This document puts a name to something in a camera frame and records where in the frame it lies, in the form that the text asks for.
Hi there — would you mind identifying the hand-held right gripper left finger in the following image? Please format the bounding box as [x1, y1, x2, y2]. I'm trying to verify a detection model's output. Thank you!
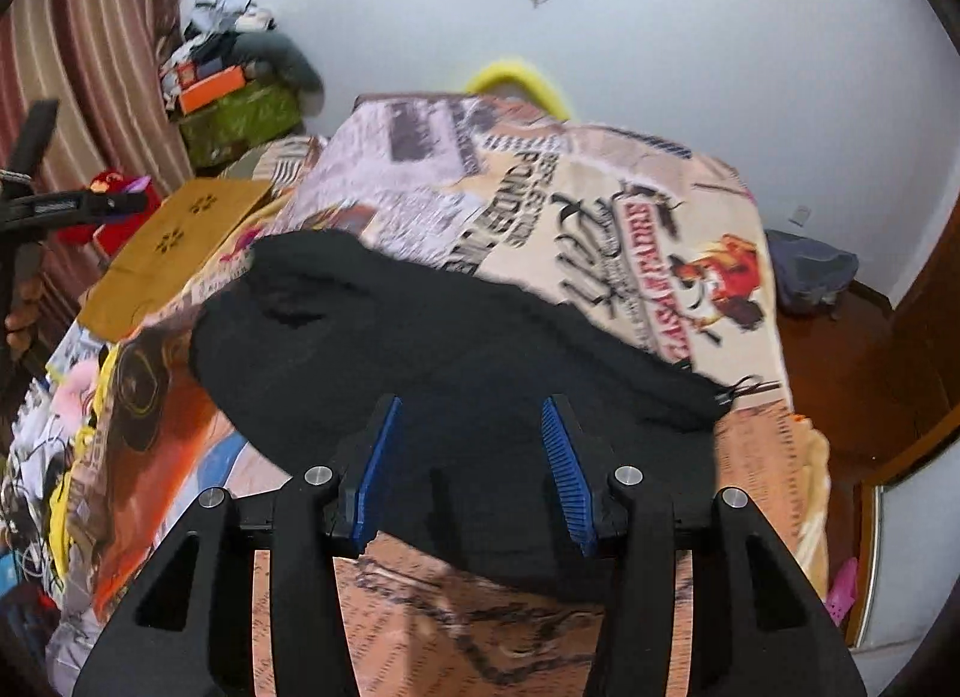
[73, 395, 406, 697]

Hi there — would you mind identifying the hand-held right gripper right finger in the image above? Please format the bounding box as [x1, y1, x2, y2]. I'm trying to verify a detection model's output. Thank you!
[541, 395, 867, 697]

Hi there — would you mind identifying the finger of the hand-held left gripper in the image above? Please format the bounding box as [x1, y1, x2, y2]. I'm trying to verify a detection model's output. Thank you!
[30, 188, 149, 222]
[6, 98, 61, 177]

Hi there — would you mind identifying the black zip hoodie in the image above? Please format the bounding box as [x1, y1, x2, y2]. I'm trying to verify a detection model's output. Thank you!
[187, 230, 732, 604]

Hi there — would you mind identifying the person's left hand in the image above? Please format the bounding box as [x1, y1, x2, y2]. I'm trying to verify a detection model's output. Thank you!
[6, 273, 40, 354]

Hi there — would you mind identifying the red plush toy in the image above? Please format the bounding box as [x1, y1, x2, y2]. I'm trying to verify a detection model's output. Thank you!
[56, 172, 162, 246]

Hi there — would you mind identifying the bamboo lap desk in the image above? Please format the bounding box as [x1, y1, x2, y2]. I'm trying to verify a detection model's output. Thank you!
[79, 178, 275, 342]

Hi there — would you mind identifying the orange box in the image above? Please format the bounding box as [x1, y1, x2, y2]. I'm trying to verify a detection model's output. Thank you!
[180, 67, 247, 114]

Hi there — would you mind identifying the green patterned cloth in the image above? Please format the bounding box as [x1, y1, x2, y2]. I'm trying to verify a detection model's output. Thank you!
[178, 83, 301, 169]

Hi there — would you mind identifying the pile of clutter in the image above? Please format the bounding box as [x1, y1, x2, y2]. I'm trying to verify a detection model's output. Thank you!
[161, 0, 275, 79]

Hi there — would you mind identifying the printed blanket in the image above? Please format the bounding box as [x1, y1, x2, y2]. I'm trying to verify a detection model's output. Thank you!
[0, 92, 830, 697]

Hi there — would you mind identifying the grey plush pillow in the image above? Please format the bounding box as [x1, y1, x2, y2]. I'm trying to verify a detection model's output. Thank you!
[232, 29, 323, 99]

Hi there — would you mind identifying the pink clog shoe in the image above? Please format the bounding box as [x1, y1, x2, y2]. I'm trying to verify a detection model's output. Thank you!
[825, 558, 860, 627]

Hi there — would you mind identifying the grey bag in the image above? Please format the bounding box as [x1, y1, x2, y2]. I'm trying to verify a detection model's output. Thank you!
[765, 230, 860, 317]

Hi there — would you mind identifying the brown wooden door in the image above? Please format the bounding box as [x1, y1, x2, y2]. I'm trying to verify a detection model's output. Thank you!
[889, 202, 960, 477]

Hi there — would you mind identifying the yellow foam ring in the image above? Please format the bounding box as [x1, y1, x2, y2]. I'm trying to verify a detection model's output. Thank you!
[461, 55, 571, 119]

